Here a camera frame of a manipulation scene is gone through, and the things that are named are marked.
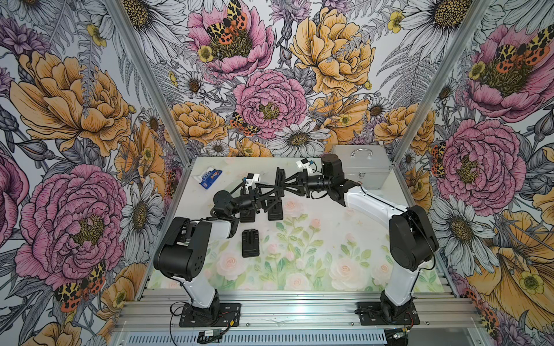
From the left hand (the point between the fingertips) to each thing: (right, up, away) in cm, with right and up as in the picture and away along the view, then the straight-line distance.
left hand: (279, 196), depth 78 cm
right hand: (+1, +3, +1) cm, 3 cm away
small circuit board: (-22, -43, -7) cm, 49 cm away
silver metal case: (+42, +12, +23) cm, 49 cm away
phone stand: (-15, -10, +20) cm, 27 cm away
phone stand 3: (-12, -20, +11) cm, 26 cm away
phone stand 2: (-2, -9, +21) cm, 23 cm away
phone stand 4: (0, +5, 0) cm, 5 cm away
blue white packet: (-36, +7, +34) cm, 50 cm away
